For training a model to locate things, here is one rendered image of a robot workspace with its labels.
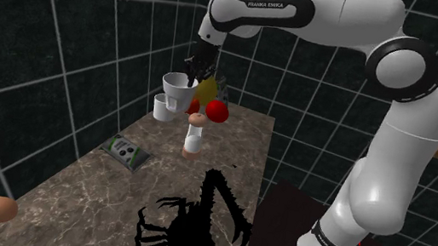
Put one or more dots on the grey pointed object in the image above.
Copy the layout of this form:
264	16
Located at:
223	91

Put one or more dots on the grey printed pouch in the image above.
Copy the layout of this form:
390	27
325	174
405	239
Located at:
125	152

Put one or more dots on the small white cup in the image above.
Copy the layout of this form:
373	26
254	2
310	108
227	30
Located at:
160	110

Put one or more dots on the large white cup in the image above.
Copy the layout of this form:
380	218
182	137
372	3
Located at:
176	90

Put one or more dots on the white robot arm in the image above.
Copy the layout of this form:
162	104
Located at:
406	133

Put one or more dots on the dark robot stand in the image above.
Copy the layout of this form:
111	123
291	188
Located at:
281	230

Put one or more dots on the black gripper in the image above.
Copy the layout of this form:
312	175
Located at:
205	56

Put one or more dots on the black spiky creature figure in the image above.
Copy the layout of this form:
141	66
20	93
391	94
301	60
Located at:
189	232

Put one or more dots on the large red round fruit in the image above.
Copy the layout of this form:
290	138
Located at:
217	111

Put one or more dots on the small red round fruit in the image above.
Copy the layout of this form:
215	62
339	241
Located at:
194	107

